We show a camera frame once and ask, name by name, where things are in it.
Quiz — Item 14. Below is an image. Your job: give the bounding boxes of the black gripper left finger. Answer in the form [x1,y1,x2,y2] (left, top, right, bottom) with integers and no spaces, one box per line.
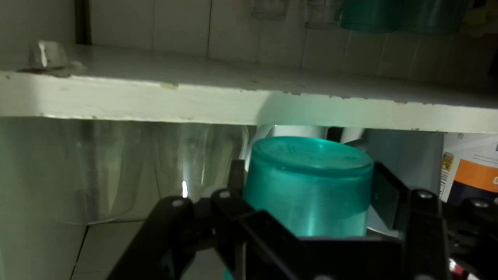
[108,160,293,280]

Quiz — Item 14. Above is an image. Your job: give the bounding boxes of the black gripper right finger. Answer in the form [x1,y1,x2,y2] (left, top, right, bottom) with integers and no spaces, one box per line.
[368,162,453,280]

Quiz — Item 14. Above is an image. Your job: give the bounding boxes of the teal blue plastic cup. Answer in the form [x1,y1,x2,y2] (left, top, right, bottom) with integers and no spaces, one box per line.
[243,135,376,240]

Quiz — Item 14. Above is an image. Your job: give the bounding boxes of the pale grey cup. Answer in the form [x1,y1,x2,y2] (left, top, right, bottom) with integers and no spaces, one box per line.
[357,129,446,194]

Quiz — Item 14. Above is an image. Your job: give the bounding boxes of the orange white box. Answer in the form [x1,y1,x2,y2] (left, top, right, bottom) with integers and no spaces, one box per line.
[441,134,498,205]

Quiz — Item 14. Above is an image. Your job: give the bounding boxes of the clear drinking glass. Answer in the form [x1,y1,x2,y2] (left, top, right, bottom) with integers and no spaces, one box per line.
[150,123,251,201]
[0,121,145,226]

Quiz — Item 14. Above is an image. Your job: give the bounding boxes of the teal glossy vessel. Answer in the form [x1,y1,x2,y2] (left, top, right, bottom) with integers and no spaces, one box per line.
[340,0,469,34]

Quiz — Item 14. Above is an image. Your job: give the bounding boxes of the cream wall cabinet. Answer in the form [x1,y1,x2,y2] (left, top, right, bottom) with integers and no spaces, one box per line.
[0,0,498,280]

